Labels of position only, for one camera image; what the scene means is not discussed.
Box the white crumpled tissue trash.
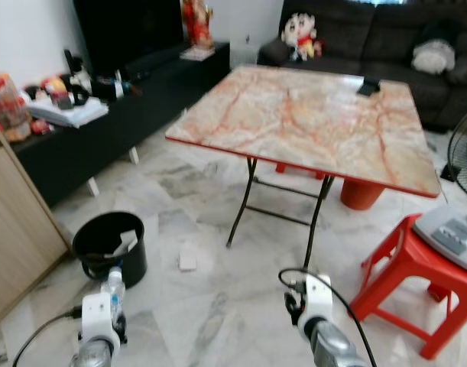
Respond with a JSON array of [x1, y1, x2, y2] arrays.
[[178, 245, 198, 272]]

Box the cartoon boy plush doll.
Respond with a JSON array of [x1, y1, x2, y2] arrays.
[[282, 11, 324, 62]]

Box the red plastic stool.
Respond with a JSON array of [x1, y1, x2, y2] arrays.
[[349, 214, 467, 361]]

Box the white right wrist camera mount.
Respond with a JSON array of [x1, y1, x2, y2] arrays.
[[297, 274, 334, 326]]

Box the black round rubbish bin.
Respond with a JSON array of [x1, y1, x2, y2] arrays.
[[72, 212, 148, 289]]

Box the white paper scrap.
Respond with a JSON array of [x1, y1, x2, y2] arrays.
[[113, 229, 140, 258]]

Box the dark sofa pillow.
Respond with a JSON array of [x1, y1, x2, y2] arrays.
[[446, 54, 467, 86]]

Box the black flat television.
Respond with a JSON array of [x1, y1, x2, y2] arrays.
[[73, 0, 186, 78]]

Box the dark fabric sofa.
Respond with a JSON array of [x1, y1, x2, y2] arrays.
[[258, 0, 467, 132]]

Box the clear plastic bottle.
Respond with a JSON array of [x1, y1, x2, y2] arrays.
[[106, 266, 128, 322]]

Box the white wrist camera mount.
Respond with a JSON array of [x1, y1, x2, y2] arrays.
[[297, 274, 334, 326], [79, 291, 124, 345]]

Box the grey fluffy cushion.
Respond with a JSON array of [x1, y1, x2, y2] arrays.
[[412, 38, 457, 76]]

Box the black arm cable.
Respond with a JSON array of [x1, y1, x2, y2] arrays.
[[277, 267, 380, 367], [11, 305, 86, 367]]

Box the long black tv cabinet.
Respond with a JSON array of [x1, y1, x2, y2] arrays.
[[11, 41, 232, 208]]

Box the marble pattern folding table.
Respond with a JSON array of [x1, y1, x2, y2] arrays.
[[165, 65, 442, 269]]

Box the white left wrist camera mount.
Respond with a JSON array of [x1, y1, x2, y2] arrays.
[[79, 291, 124, 345]]

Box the red plastic bucket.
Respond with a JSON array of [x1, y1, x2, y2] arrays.
[[340, 177, 386, 211]]

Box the clear snack jar red lid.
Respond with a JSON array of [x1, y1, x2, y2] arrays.
[[0, 74, 32, 145]]

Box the black fan with grey base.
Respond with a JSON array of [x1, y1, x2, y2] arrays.
[[413, 107, 467, 274]]

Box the white flat tray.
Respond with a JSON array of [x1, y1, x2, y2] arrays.
[[27, 97, 110, 128]]

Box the black gadget pile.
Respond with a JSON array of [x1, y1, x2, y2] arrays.
[[61, 49, 144, 106]]

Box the red and gold figurine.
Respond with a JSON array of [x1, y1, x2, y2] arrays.
[[180, 0, 216, 51]]

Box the light wooden cabinet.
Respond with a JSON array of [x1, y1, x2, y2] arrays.
[[0, 115, 70, 331]]

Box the small black phone stand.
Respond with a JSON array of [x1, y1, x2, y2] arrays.
[[356, 76, 381, 97]]

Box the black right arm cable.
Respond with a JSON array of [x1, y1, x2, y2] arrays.
[[277, 267, 380, 367]]

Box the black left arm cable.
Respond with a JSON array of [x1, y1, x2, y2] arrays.
[[11, 305, 86, 367]]

